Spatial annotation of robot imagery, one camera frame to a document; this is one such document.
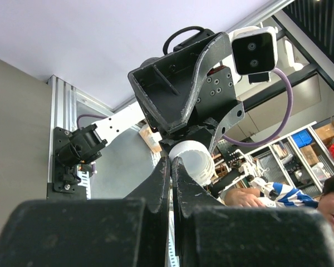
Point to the storage shelving unit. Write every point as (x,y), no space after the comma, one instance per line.
(300,159)

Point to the white bottle cap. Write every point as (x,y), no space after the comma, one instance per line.
(197,160)

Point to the person in striped shirt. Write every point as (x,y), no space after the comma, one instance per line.
(287,197)

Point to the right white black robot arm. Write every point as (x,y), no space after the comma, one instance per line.
(90,140)

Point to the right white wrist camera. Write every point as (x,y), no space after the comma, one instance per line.
(254,52)

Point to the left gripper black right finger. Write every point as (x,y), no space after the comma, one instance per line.
(208,233)

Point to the aluminium frame rail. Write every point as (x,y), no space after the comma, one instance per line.
(72,108)

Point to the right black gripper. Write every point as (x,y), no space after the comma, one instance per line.
(190,93)

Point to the grey slotted cable duct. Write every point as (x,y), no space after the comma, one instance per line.
(85,181)

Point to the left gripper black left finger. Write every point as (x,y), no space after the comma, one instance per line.
(131,231)

